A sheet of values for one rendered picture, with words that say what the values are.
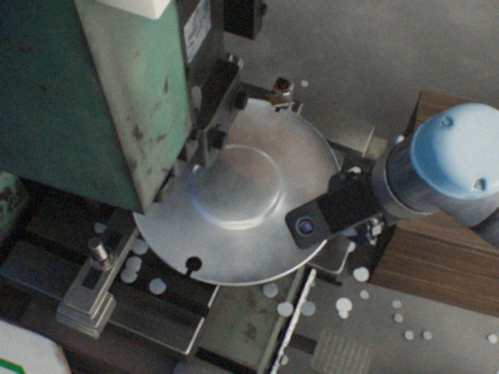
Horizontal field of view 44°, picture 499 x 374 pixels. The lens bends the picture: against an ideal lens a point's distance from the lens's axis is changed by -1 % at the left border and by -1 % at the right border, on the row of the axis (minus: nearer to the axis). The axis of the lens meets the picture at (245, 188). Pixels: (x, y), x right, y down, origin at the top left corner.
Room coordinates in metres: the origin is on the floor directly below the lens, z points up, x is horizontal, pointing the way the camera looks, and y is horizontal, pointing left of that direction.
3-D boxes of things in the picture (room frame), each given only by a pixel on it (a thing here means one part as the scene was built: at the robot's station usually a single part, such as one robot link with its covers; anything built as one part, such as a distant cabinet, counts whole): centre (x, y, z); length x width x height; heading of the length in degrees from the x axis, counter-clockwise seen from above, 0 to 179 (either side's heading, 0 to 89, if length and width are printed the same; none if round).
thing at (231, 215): (0.41, 0.01, 0.78); 0.29 x 0.29 x 0.01
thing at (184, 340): (0.45, 0.13, 0.68); 0.45 x 0.30 x 0.06; 157
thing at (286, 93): (0.57, -0.06, 0.75); 0.03 x 0.03 x 0.10; 67
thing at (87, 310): (0.30, 0.19, 0.76); 0.17 x 0.06 x 0.10; 157
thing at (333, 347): (0.40, 0.00, 0.14); 0.59 x 0.10 x 0.05; 67
